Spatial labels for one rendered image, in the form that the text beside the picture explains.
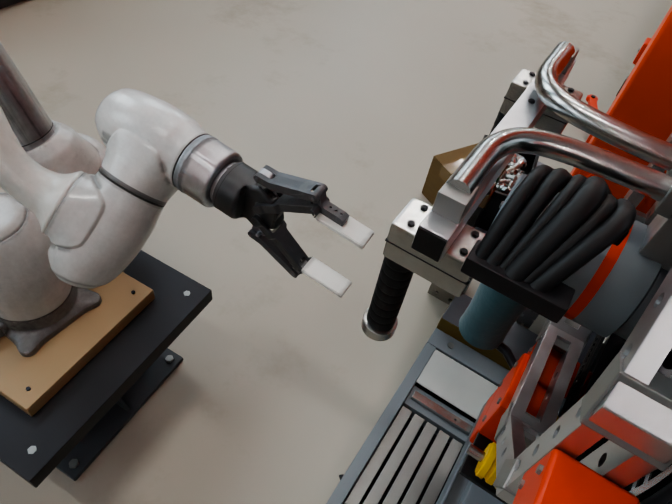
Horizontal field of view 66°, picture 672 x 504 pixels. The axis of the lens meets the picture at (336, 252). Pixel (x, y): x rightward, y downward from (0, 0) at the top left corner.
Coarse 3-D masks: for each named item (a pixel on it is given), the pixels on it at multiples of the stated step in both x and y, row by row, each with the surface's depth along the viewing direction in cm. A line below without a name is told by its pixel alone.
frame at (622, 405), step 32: (640, 320) 41; (544, 352) 82; (576, 352) 83; (640, 352) 38; (608, 384) 39; (640, 384) 38; (512, 416) 74; (544, 416) 75; (576, 416) 43; (608, 416) 39; (640, 416) 38; (512, 448) 60; (544, 448) 47; (576, 448) 43; (608, 448) 45; (640, 448) 39; (512, 480) 52
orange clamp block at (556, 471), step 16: (544, 464) 44; (560, 464) 43; (576, 464) 43; (528, 480) 46; (544, 480) 42; (560, 480) 42; (576, 480) 42; (592, 480) 43; (608, 480) 43; (528, 496) 44; (544, 496) 41; (560, 496) 41; (576, 496) 42; (592, 496) 42; (608, 496) 42; (624, 496) 42
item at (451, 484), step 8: (472, 432) 123; (464, 448) 121; (464, 456) 116; (456, 464) 119; (456, 472) 113; (448, 480) 117; (456, 480) 115; (464, 480) 115; (448, 488) 111; (456, 488) 113; (464, 488) 114; (440, 496) 115; (448, 496) 112; (456, 496) 112
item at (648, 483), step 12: (612, 336) 83; (600, 348) 84; (612, 348) 82; (600, 360) 82; (600, 372) 81; (660, 372) 62; (588, 384) 80; (600, 444) 73; (648, 480) 50; (660, 480) 43; (636, 492) 46; (648, 492) 44
